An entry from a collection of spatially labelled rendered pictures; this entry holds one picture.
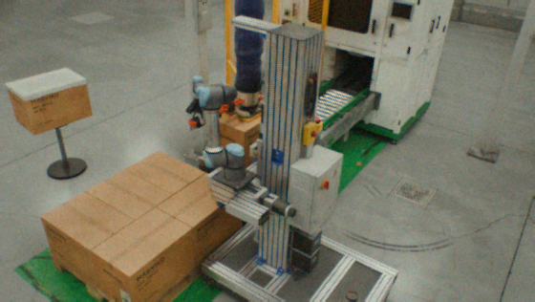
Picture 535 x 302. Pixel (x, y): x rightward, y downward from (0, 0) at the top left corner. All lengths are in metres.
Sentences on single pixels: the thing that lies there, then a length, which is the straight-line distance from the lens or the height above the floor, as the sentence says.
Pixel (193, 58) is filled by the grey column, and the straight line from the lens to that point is 4.73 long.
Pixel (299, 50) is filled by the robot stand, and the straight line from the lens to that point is 2.59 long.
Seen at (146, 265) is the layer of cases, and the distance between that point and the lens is 3.25.
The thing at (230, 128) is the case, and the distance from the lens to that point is 3.63.
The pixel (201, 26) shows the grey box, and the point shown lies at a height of 1.53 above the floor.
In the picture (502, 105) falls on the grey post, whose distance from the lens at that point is 5.74.
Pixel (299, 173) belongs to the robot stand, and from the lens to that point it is 2.85.
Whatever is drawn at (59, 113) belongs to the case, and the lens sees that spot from 4.81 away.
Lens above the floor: 2.82
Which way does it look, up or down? 32 degrees down
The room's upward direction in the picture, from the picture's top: 2 degrees clockwise
